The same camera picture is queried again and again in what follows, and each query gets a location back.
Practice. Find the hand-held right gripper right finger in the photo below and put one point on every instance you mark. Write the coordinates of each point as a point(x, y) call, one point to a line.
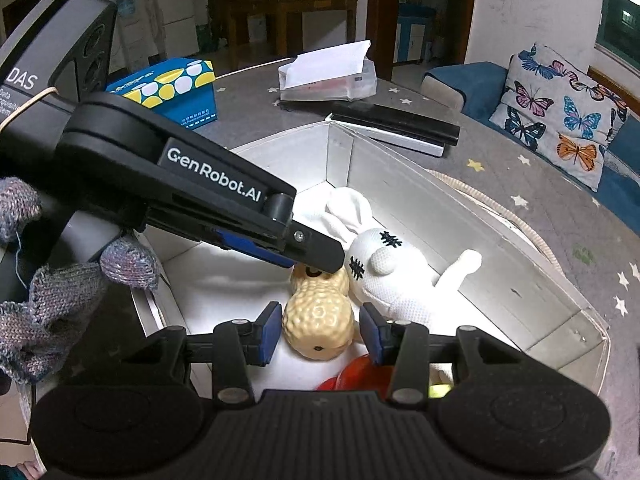
point(372, 335)

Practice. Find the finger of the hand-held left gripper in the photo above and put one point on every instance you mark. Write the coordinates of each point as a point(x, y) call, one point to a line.
point(210, 170)
point(250, 249)

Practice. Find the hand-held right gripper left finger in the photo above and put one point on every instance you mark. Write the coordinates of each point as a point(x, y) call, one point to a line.
point(269, 337)

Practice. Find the red plastic toy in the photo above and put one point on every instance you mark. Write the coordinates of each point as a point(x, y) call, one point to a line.
point(360, 375)

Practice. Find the beige peanut toy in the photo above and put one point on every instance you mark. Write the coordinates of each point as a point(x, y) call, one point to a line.
point(315, 320)

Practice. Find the white plush rabbit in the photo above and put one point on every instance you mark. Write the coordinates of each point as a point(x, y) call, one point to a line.
point(385, 285)

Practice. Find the green plastic toy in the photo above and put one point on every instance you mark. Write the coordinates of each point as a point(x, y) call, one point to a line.
point(439, 390)

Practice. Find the grey cardboard box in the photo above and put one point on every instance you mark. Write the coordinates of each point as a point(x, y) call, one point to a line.
point(425, 210)

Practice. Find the person's left hand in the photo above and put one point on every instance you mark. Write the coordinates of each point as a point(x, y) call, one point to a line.
point(50, 310)

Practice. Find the beige rubber band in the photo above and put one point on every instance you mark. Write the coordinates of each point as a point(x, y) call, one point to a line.
point(50, 90)

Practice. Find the blue dotted tissue box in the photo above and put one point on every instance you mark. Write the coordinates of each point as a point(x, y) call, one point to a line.
point(180, 105)

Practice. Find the white water dispenser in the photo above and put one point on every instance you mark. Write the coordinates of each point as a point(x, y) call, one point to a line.
point(131, 35)

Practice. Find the white refrigerator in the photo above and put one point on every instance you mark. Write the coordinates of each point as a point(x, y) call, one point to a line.
point(172, 10)

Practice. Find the tissue pack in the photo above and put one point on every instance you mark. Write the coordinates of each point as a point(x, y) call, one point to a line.
point(325, 91)

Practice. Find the brown wooden table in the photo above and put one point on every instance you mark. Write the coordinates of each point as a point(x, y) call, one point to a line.
point(290, 7)

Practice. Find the blue cabinet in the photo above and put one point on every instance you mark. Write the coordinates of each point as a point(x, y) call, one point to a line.
point(415, 35)

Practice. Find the blue sofa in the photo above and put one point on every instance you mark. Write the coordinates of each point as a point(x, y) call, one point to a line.
point(460, 85)

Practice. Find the butterfly print pillow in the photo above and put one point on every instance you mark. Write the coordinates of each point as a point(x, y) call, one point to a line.
point(560, 110)

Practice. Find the dark window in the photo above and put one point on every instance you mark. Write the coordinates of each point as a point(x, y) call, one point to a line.
point(620, 15)

